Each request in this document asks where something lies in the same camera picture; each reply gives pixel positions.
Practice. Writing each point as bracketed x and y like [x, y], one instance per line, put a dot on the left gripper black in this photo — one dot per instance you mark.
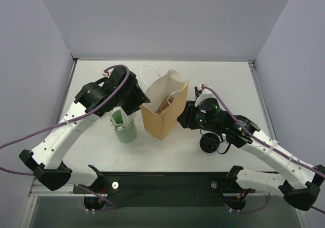
[138, 96]

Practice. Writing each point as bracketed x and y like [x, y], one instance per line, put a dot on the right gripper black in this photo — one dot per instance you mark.
[185, 117]

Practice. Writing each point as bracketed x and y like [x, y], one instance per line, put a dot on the black cup lid stack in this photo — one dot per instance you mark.
[209, 142]

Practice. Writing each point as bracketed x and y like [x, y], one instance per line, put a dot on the brown paper takeout bag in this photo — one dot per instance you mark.
[168, 96]

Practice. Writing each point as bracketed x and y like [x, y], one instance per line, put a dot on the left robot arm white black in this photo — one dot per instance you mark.
[119, 88]

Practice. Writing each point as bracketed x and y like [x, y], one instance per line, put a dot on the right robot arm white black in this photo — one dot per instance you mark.
[294, 180]

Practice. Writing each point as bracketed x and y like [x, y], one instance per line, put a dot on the white wrapped straw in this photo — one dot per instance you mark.
[126, 120]

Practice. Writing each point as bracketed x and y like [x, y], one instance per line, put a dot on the green straw holder cup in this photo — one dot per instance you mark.
[128, 134]

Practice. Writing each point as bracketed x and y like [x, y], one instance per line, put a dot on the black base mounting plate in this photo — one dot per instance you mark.
[160, 189]

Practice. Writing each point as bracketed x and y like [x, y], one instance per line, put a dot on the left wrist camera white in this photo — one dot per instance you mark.
[106, 73]

